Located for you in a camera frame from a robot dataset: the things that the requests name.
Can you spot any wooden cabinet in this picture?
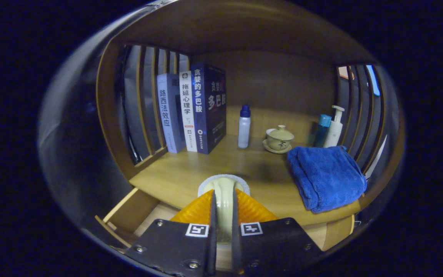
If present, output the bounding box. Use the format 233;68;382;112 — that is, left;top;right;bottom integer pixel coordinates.
95;0;406;254

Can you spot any cream brush white pad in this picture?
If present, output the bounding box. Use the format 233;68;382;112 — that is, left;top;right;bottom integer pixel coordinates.
198;174;251;244

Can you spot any white book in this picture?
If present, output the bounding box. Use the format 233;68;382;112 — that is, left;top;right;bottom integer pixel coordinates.
178;70;199;152

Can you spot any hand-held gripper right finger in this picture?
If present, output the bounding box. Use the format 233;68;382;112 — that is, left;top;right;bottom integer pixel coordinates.
231;188;323;275

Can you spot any teal bottle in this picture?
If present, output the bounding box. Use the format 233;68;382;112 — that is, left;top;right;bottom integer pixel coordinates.
313;114;332;148

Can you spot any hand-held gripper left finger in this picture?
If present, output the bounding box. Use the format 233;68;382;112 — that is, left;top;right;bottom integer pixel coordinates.
125;189;218;277

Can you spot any beige lidded teacup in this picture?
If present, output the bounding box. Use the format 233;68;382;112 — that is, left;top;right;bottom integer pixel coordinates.
263;125;295;154

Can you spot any wooden drawer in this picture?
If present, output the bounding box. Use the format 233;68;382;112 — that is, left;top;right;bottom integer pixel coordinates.
95;187;355;272

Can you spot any light blue book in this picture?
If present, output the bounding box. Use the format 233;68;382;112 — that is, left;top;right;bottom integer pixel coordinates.
156;73;187;154

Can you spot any white pump bottle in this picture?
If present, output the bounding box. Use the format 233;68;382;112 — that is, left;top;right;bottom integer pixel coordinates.
323;105;345;148

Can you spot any white bottle blue cap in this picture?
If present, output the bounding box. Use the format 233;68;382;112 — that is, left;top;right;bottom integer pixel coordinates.
238;105;251;149

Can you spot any blue folded towel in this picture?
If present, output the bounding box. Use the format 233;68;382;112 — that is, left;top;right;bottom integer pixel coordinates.
287;145;367;214

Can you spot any dark blue book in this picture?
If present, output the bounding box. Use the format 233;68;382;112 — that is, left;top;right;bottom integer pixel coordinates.
190;63;227;155

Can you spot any wooden countertop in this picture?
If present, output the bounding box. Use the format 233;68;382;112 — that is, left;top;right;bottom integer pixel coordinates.
129;134;361;227

